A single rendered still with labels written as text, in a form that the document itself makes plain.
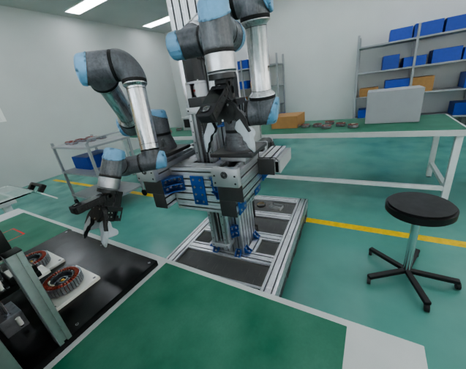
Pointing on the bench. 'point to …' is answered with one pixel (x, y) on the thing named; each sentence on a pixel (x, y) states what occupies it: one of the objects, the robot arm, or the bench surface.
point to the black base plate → (75, 244)
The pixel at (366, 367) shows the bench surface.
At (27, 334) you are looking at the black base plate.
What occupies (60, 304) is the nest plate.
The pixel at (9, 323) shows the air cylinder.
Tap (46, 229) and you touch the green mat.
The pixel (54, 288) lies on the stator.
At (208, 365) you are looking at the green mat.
